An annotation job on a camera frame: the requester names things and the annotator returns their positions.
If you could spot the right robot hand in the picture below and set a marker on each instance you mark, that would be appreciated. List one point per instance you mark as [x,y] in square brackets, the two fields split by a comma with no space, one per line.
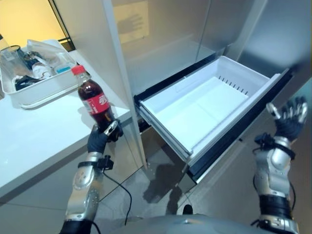
[287,124]

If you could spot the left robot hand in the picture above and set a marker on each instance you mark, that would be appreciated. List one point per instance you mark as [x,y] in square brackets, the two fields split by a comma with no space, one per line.
[97,142]

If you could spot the cola bottle with red cap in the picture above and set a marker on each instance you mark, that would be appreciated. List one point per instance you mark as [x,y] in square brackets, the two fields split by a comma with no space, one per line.
[95,98]

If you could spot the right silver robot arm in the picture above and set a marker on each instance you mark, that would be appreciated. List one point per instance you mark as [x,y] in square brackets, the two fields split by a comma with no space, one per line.
[273,180]

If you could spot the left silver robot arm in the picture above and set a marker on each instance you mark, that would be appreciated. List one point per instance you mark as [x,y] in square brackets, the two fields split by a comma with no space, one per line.
[84,180]

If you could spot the white refrigerator drawer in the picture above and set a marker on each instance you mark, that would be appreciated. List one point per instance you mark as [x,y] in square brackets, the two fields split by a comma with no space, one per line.
[202,107]

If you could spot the silver refrigerator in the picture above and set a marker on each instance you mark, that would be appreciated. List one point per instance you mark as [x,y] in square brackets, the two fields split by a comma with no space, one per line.
[200,48]

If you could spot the paper notice on refrigerator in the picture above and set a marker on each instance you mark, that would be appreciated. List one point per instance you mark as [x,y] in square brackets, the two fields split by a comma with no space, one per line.
[132,20]

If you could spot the white counter cabinet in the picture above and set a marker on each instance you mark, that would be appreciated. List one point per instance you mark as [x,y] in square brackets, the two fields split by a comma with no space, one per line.
[48,151]

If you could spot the teal labelled packet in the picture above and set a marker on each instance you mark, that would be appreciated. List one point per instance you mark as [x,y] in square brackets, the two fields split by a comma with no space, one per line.
[64,69]

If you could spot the white plastic tray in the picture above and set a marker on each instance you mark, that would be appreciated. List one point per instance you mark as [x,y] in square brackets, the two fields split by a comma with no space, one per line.
[36,78]

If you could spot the clear plastic bag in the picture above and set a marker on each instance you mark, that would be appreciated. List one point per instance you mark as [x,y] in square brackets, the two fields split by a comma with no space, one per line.
[46,52]

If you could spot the dark robot foot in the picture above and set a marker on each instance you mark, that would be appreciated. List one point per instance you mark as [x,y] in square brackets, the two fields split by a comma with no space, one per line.
[187,209]

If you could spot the clear glass jar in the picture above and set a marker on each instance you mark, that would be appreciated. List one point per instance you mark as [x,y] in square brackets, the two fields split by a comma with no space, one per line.
[10,63]

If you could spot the silver robot torso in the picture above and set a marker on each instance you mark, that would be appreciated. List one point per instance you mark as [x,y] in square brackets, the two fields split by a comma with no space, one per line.
[187,224]

